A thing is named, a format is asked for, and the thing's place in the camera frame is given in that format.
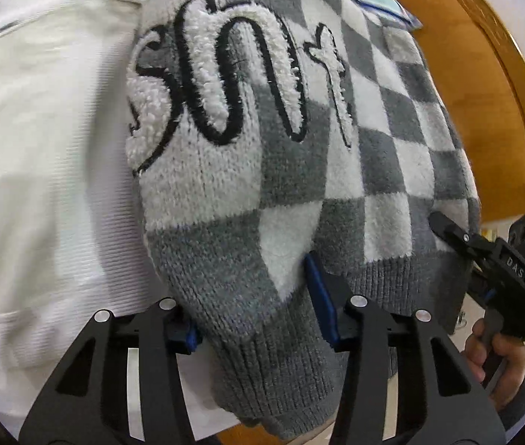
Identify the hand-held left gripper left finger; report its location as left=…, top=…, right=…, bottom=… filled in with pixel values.
left=19, top=297, right=198, bottom=445

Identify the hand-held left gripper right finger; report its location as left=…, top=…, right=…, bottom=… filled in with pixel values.
left=304, top=253, right=506, bottom=445

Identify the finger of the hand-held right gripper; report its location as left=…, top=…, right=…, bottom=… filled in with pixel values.
left=429, top=211, right=492, bottom=265

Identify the grey white checkered cardigan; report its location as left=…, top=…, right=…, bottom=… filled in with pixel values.
left=123, top=0, right=483, bottom=443

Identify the person's right forearm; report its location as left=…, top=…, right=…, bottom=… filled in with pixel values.
left=499, top=373, right=525, bottom=429

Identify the person's right hand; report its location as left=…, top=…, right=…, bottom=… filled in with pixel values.
left=464, top=317, right=525, bottom=409

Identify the wooden headboard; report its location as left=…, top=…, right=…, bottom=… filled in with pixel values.
left=380, top=0, right=525, bottom=223

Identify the white printed bed sheet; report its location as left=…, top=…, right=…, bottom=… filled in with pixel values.
left=0, top=0, right=249, bottom=436

